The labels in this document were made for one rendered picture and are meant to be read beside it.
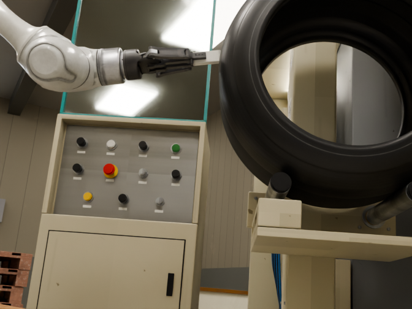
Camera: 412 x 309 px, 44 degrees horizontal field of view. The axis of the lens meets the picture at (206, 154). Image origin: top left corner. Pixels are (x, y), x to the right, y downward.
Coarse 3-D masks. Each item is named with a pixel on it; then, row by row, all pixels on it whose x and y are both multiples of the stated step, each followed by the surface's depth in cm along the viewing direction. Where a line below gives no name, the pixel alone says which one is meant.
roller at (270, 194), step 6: (276, 174) 107; (282, 174) 107; (270, 180) 107; (276, 180) 107; (282, 180) 107; (288, 180) 107; (270, 186) 108; (276, 186) 107; (282, 186) 107; (288, 186) 106; (270, 192) 111; (276, 192) 107; (282, 192) 107; (270, 198) 115; (276, 198) 112; (282, 198) 113
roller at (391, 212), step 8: (408, 184) 107; (400, 192) 110; (408, 192) 105; (384, 200) 122; (392, 200) 115; (400, 200) 110; (408, 200) 107; (376, 208) 127; (384, 208) 121; (392, 208) 117; (400, 208) 114; (408, 208) 113; (368, 216) 135; (376, 216) 129; (384, 216) 125; (392, 216) 123; (376, 224) 136
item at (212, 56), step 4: (196, 52) 125; (208, 52) 125; (212, 52) 125; (216, 52) 125; (220, 52) 125; (208, 56) 125; (212, 56) 125; (216, 56) 125; (196, 60) 125; (200, 60) 125; (204, 60) 125; (208, 60) 125; (212, 60) 125; (216, 60) 125
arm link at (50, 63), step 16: (0, 0) 115; (0, 16) 110; (16, 16) 111; (0, 32) 110; (16, 32) 108; (32, 32) 107; (48, 32) 108; (16, 48) 109; (32, 48) 103; (48, 48) 102; (64, 48) 104; (32, 64) 102; (48, 64) 103; (64, 64) 104; (80, 64) 110; (48, 80) 104; (64, 80) 107; (80, 80) 113
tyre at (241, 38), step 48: (288, 0) 117; (336, 0) 138; (384, 0) 131; (240, 48) 113; (288, 48) 144; (384, 48) 141; (240, 96) 111; (240, 144) 118; (288, 144) 106; (336, 144) 105; (384, 144) 105; (288, 192) 121; (336, 192) 109; (384, 192) 109
